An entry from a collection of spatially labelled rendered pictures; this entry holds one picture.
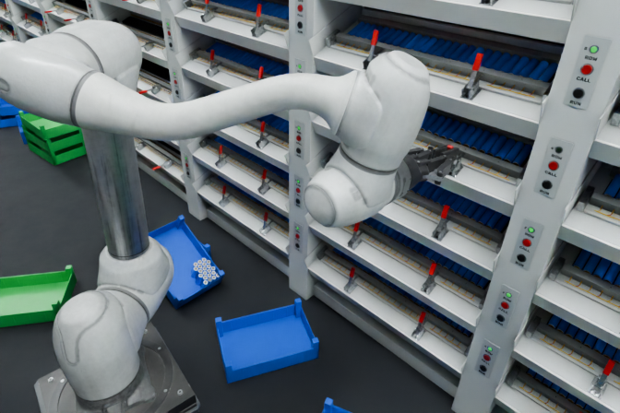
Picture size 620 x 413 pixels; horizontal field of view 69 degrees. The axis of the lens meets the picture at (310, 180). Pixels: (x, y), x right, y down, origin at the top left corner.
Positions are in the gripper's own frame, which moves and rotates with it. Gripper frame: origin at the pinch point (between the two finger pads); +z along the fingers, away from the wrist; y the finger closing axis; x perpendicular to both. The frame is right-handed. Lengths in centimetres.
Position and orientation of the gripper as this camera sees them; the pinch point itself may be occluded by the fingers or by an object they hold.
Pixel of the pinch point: (445, 155)
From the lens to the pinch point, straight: 103.8
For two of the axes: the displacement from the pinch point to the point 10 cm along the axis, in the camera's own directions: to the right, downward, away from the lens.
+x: 1.2, -9.0, -4.2
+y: 7.1, 3.8, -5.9
